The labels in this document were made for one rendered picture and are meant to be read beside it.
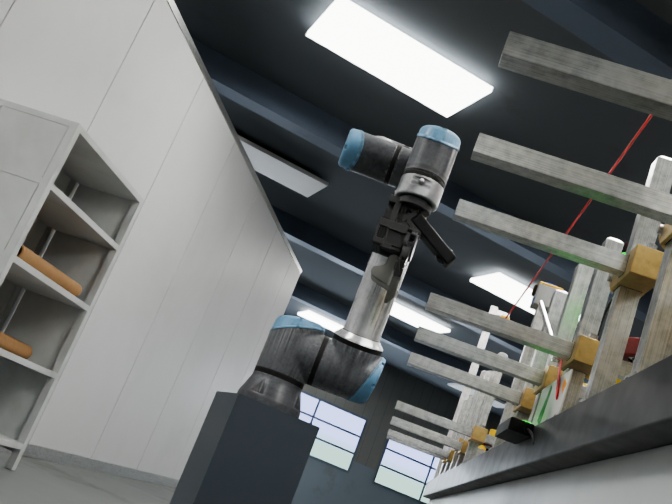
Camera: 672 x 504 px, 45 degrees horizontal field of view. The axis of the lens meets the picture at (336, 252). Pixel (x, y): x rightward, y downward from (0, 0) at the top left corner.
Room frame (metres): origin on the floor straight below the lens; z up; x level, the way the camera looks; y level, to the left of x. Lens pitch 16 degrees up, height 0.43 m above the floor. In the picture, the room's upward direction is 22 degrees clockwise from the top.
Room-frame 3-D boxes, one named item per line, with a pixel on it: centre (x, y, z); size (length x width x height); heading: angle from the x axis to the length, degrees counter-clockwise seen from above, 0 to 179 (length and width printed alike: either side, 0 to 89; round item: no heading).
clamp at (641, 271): (1.26, -0.47, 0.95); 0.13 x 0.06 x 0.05; 172
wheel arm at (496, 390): (2.00, -0.48, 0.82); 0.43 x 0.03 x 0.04; 82
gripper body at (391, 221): (1.55, -0.10, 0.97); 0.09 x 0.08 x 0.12; 82
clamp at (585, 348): (1.51, -0.51, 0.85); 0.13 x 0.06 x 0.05; 172
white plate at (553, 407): (1.57, -0.49, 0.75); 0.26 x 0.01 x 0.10; 172
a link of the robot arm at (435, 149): (1.55, -0.11, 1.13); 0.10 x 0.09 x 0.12; 177
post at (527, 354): (2.29, -0.62, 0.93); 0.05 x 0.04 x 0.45; 172
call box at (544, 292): (2.29, -0.62, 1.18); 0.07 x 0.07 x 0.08; 82
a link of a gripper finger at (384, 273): (1.54, -0.11, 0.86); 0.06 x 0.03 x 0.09; 82
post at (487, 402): (3.02, -0.73, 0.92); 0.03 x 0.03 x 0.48; 82
